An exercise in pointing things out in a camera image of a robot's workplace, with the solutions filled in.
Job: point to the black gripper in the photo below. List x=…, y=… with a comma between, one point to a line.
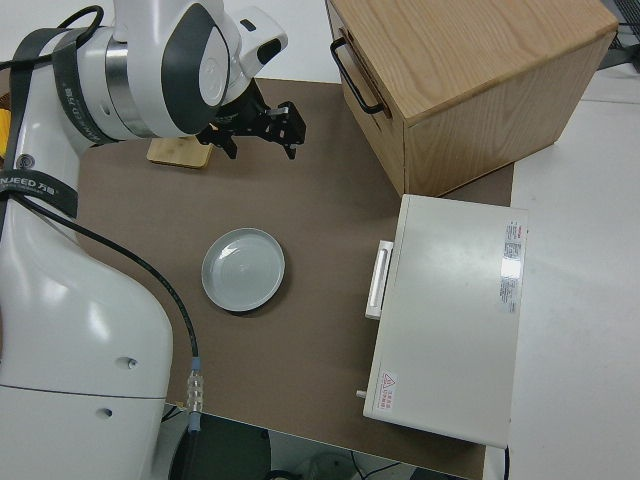
x=255, y=122

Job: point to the gray round plate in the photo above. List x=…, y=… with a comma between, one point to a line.
x=243, y=270

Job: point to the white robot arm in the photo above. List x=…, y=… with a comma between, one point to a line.
x=75, y=310

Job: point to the brown table mat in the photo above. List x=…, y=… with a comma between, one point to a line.
x=310, y=200

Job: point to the wooden mug rack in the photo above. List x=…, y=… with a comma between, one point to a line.
x=175, y=152

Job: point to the wooden drawer box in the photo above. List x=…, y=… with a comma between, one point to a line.
x=475, y=60

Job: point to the white toaster oven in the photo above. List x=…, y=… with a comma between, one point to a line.
x=450, y=310

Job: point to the brown wicker basket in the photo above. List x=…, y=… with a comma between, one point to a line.
x=3, y=100

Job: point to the black equipment under table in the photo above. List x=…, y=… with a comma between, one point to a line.
x=220, y=450

